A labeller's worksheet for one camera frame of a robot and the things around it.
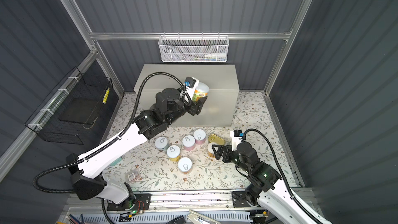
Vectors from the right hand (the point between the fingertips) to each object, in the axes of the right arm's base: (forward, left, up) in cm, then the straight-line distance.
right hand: (220, 148), depth 74 cm
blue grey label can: (+7, +32, -10) cm, 35 cm away
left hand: (+15, +10, +24) cm, 30 cm away
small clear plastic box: (-9, +45, -13) cm, 48 cm away
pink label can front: (+9, +17, -12) cm, 23 cm away
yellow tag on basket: (+25, +61, +11) cm, 67 cm away
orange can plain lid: (+3, +5, -11) cm, 12 cm away
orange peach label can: (-5, +18, -10) cm, 22 cm away
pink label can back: (+13, +11, -11) cm, 20 cm away
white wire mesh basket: (+83, +17, +4) cm, 85 cm away
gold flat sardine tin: (+12, +2, -13) cm, 18 cm away
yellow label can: (+2, +25, -11) cm, 27 cm away
